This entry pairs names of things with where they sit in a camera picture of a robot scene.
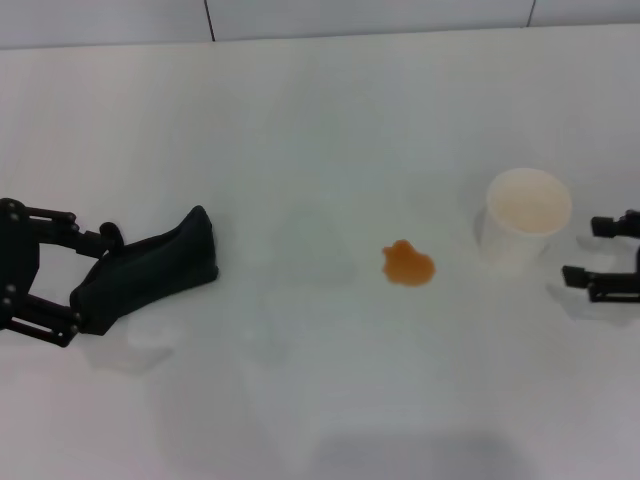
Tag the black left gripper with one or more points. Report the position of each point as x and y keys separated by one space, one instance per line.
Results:
x=17 y=260

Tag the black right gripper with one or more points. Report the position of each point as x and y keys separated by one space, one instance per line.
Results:
x=634 y=265

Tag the white paper cup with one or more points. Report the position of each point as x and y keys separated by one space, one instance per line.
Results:
x=525 y=220

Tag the dark blue rag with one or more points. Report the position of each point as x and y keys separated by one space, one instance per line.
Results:
x=160 y=265

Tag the orange liquid stain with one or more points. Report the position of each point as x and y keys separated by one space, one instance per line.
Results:
x=407 y=267

